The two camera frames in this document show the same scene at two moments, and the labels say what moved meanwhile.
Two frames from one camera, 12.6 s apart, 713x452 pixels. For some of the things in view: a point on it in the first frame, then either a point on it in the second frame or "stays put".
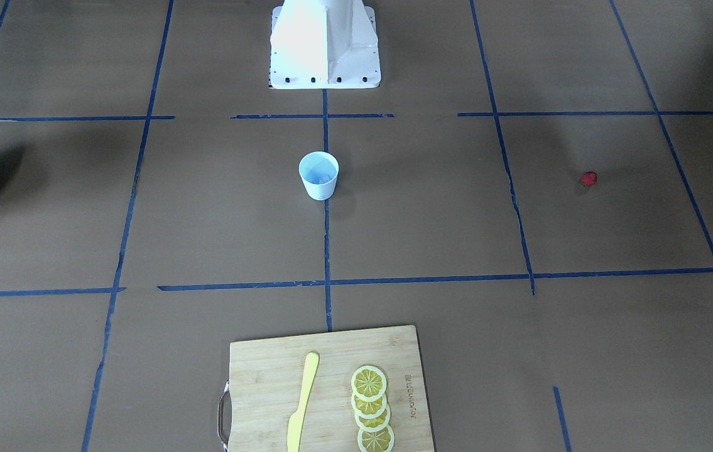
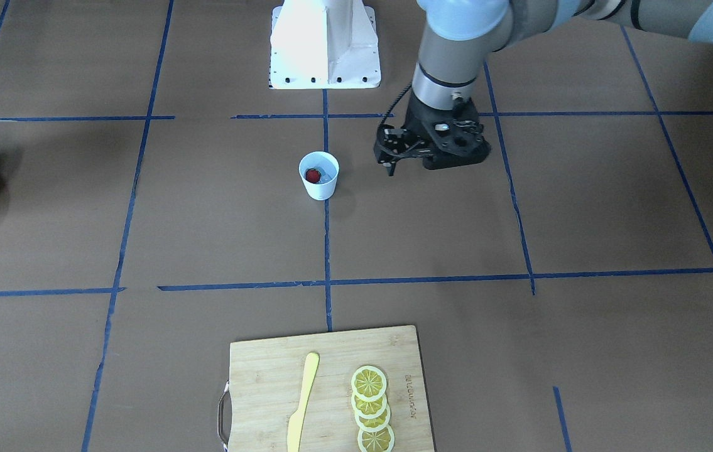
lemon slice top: (368, 383) stays put
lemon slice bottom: (382, 441) stays put
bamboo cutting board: (267, 375) stays put
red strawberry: (589, 177) → (313, 176)
